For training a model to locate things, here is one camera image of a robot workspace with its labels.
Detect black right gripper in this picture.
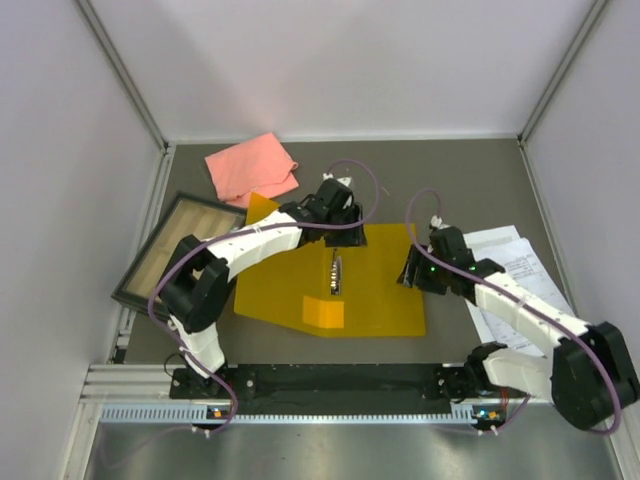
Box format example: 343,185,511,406
398,243,452,295

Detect yellow plastic folder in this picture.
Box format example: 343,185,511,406
234,224,426,338

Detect printed paper sheet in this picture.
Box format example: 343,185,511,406
463,225,520,251
466,238,573,357

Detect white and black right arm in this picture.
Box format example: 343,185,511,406
398,216,639,433

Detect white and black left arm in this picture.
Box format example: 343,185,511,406
152,177,366,397

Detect metal folder clip mechanism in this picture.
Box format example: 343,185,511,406
329,253,342,296

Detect pink folded cloth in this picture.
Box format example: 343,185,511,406
205,133,299,208

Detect black framed wooden tray box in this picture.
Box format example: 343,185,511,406
112,192,246,313

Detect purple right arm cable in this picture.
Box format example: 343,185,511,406
405,187,625,439

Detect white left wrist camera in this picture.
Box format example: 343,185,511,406
322,173,352,187

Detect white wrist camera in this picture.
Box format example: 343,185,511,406
429,215,448,230
322,173,352,187

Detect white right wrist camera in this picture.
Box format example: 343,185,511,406
429,215,448,230

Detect aluminium frame rail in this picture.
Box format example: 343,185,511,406
80,143,177,402

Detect slotted grey cable duct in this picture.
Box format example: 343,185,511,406
99,403,506,425

